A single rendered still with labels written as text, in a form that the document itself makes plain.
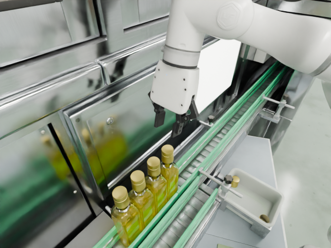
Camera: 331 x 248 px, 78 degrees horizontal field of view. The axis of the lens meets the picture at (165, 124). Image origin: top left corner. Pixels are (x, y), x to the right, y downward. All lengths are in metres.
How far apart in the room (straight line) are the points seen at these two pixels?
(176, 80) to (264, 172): 0.81
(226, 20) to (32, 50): 0.33
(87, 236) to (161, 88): 0.54
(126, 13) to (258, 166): 0.92
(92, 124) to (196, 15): 0.32
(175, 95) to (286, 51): 0.22
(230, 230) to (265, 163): 0.42
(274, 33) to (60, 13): 0.40
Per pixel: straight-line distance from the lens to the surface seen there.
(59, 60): 0.45
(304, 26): 0.45
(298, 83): 1.41
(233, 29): 0.38
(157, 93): 0.47
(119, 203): 0.51
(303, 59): 0.42
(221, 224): 0.93
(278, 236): 0.99
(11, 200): 0.58
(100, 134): 0.54
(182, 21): 0.41
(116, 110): 0.54
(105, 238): 0.68
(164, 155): 0.57
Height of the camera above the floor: 1.59
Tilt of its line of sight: 41 degrees down
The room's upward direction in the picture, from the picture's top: straight up
